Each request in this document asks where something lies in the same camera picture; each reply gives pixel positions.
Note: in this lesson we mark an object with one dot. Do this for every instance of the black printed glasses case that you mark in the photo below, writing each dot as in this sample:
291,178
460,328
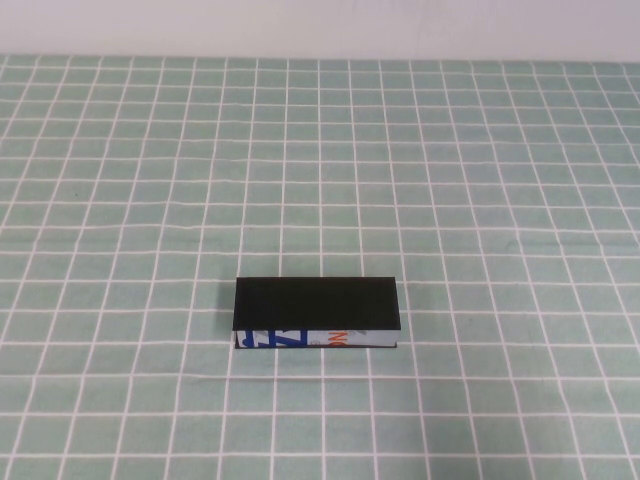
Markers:
315,305

